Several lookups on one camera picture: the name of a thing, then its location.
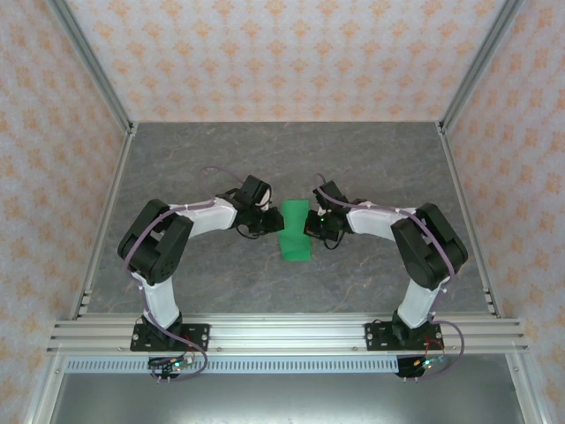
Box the aluminium table side rail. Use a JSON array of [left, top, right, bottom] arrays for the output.
[[68, 125, 139, 322], [436, 123, 504, 320]]

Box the green paper sheet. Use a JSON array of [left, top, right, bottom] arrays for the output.
[[276, 199, 313, 263]]

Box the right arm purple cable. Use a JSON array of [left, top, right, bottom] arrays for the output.
[[312, 172, 465, 381]]

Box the wide aluminium mounting rail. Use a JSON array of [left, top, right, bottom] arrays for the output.
[[46, 313, 530, 354]]

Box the small circuit board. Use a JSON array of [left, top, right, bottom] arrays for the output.
[[412, 355, 447, 370], [147, 355, 195, 372]]

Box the aluminium frame leg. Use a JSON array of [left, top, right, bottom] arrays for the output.
[[506, 352, 549, 424], [24, 352, 68, 424]]

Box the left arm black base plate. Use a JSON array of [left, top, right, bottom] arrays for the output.
[[130, 323, 211, 353]]

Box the grey metal shelf sheet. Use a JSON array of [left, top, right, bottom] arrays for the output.
[[26, 373, 544, 424]]

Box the grey slotted cable duct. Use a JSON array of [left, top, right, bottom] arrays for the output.
[[64, 358, 401, 375]]

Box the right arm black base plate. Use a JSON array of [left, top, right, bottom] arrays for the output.
[[364, 322, 445, 353]]

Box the aluminium frame post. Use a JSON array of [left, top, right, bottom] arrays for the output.
[[435, 0, 526, 133], [46, 0, 136, 136]]

